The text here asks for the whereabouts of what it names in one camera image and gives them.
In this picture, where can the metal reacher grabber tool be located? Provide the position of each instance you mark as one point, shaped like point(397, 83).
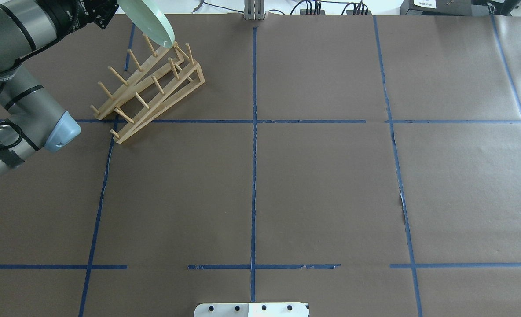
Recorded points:
point(198, 7)

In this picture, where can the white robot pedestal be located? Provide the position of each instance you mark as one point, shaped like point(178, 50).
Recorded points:
point(253, 309)

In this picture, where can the mint green plate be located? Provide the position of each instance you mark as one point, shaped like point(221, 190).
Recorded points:
point(148, 17)

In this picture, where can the aluminium frame post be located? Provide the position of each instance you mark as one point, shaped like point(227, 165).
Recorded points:
point(254, 10)

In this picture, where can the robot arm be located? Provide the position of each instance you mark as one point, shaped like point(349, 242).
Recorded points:
point(28, 27)

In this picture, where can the wooden plate rack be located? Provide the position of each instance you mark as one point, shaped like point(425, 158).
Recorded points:
point(157, 84)

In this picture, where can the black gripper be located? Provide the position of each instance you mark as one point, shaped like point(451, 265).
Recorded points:
point(72, 14)

